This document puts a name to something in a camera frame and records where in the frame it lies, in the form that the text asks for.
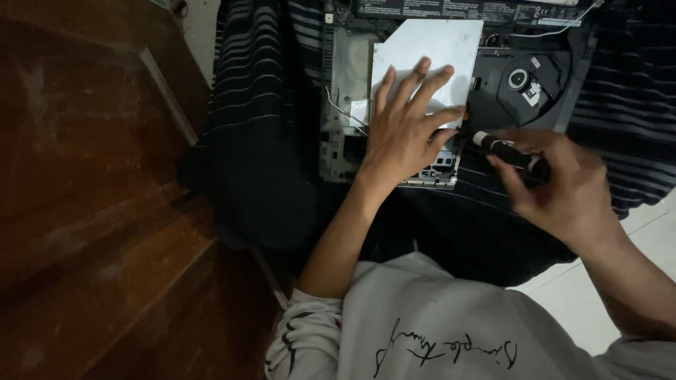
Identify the person's left hand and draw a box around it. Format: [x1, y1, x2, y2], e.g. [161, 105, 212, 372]
[355, 57, 467, 194]

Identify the person's right hand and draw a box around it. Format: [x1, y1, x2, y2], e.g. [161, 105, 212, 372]
[485, 129, 625, 255]

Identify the black white-tipped screwdriver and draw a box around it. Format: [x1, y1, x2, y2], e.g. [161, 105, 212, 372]
[465, 129, 551, 183]

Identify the silver metal drive cover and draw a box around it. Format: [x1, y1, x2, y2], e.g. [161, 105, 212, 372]
[370, 19, 484, 131]

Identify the opened laptop chassis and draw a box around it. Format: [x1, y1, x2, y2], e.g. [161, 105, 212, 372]
[318, 0, 601, 190]

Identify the black optical drive tray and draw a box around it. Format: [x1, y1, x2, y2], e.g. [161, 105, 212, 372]
[467, 46, 583, 133]

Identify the dark striped cloth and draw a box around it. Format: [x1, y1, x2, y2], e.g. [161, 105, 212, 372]
[176, 0, 676, 289]

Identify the black laptop battery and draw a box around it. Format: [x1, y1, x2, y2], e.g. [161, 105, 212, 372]
[353, 0, 593, 28]

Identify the person's white printed sweatshirt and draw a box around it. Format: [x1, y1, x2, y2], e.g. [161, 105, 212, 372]
[264, 252, 676, 380]

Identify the thin grey wire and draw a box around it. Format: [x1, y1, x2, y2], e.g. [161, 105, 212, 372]
[324, 86, 371, 136]

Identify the white antenna cable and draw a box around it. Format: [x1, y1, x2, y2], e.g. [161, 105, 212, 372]
[485, 0, 606, 47]

